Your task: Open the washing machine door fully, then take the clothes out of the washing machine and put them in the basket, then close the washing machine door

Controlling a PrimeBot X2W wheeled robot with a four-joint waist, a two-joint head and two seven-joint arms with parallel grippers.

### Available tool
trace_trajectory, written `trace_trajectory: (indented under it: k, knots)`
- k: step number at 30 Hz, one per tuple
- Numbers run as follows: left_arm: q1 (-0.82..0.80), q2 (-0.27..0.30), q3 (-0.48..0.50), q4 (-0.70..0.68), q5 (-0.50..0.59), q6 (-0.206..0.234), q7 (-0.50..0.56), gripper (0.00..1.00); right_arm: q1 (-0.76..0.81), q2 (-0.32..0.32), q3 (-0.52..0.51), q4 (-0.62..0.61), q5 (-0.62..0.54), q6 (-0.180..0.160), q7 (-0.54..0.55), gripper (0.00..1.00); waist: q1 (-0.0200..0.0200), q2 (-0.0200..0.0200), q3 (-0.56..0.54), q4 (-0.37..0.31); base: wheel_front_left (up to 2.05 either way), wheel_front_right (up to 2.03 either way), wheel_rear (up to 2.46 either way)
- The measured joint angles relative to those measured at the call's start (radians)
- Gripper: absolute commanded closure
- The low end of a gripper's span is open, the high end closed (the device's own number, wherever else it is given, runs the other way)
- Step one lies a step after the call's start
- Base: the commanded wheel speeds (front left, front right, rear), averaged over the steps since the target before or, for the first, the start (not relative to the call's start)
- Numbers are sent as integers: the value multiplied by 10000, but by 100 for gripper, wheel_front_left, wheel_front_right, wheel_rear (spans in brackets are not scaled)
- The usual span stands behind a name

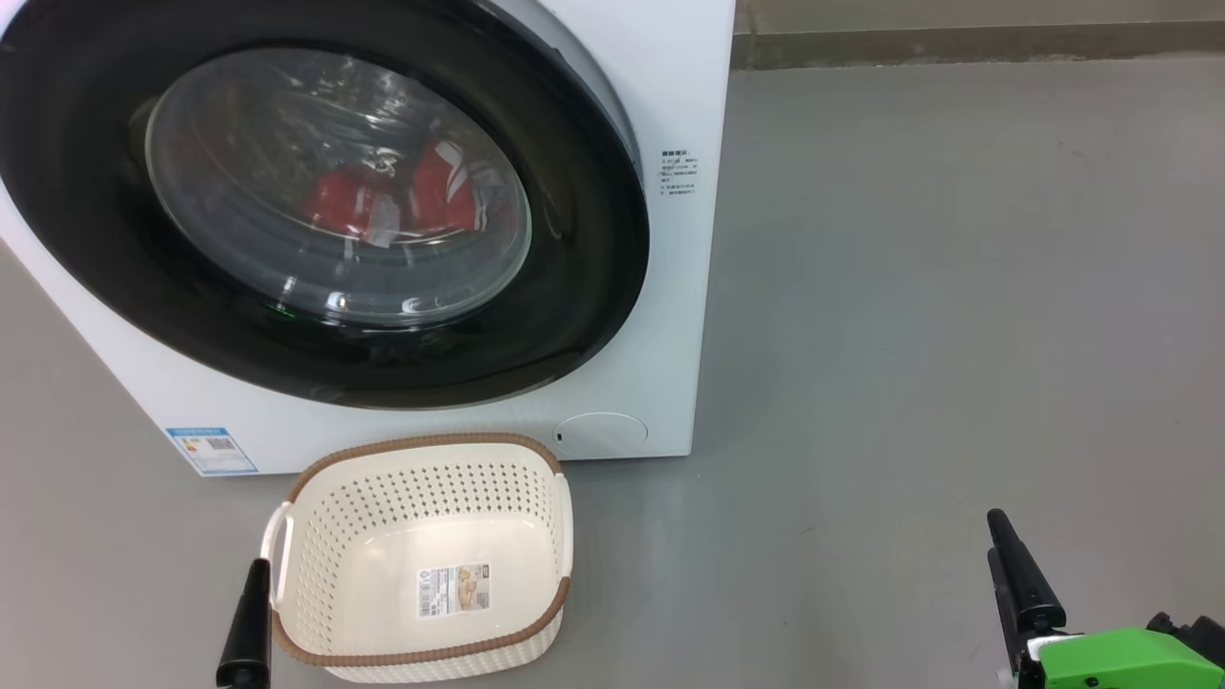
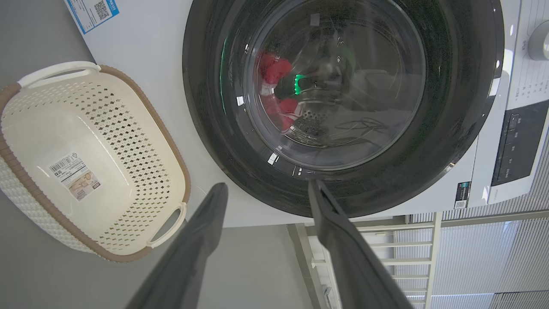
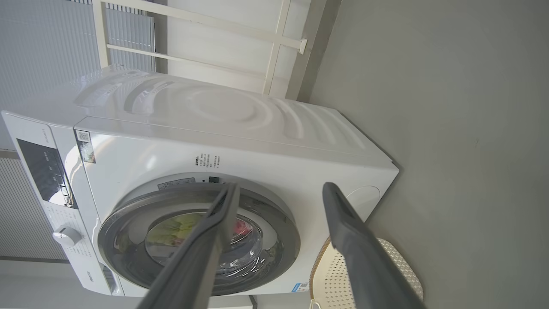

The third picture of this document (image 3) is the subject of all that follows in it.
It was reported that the white front-load washing machine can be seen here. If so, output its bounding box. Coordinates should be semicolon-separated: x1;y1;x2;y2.
1;64;399;297

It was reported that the cream perforated laundry basket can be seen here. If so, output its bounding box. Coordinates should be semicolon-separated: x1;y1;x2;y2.
310;237;424;309

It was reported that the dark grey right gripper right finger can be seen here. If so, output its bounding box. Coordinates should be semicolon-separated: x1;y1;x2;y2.
322;182;426;309

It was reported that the QR code sticker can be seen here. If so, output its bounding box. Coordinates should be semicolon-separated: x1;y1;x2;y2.
75;130;96;164

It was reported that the white washing machine dial knob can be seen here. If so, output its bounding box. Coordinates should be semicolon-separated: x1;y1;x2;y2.
53;227;82;247

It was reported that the round glass washing machine door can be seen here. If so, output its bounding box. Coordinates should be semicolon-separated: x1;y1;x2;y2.
98;178;301;297

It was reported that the red and white garment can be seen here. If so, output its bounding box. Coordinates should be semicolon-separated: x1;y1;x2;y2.
234;217;254;241

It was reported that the black glossy display control panel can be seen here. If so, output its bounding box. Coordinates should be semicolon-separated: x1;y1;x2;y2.
16;138;78;209

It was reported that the grey ribbed wall panel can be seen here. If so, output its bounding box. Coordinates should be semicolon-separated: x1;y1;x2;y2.
0;157;67;261

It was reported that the grey warning sticker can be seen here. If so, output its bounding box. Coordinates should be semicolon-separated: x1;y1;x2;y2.
157;177;196;191

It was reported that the white metal rack frame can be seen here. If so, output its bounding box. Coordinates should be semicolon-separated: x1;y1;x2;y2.
92;0;308;96

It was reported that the grey window blind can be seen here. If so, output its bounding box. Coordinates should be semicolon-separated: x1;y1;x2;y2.
0;0;156;151

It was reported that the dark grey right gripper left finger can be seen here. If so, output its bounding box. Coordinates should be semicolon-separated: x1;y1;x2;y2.
137;182;241;309

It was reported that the round white filter cover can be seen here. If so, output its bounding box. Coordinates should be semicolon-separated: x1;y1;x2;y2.
345;185;381;221

